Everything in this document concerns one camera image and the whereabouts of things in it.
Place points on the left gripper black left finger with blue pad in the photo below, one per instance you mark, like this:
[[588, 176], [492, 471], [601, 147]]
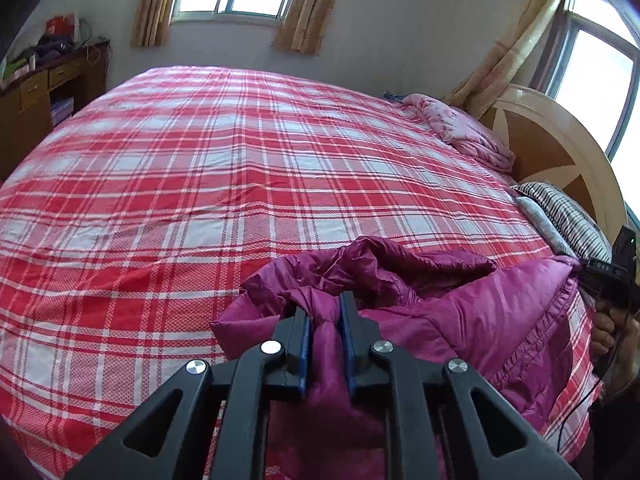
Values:
[[209, 421]]

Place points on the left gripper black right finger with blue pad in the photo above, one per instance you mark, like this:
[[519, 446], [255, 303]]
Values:
[[441, 420]]

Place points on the magenta quilted down jacket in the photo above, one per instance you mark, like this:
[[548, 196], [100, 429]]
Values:
[[510, 324]]

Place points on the person's right hand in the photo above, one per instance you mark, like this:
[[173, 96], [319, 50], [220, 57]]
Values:
[[615, 337]]

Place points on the black white striped pillow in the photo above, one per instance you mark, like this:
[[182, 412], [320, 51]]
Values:
[[587, 238]]

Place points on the grey patterned pillow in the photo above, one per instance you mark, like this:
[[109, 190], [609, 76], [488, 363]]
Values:
[[556, 234]]

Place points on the cream and wood headboard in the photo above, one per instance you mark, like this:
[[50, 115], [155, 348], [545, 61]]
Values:
[[551, 145]]

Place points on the red white plaid bed sheet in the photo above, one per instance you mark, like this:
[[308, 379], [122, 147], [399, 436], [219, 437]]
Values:
[[131, 227]]

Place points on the window behind headboard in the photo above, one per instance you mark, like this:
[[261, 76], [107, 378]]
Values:
[[590, 66]]

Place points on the pink floral folded quilt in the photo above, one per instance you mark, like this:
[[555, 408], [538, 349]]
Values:
[[462, 132]]

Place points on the beige curtain by headboard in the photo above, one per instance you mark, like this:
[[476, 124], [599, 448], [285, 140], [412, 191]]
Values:
[[490, 78]]

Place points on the brown wooden desk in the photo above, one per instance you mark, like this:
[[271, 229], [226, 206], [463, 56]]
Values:
[[26, 104]]

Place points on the right beige curtain panel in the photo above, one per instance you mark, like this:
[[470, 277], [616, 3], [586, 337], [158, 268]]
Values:
[[304, 26]]

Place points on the beige curtain panel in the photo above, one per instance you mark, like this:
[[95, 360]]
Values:
[[151, 24], [304, 26]]

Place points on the left beige curtain panel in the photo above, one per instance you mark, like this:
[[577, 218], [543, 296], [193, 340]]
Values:
[[151, 24]]

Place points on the clutter pile on desk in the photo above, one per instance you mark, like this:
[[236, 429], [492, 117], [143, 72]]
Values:
[[43, 43]]

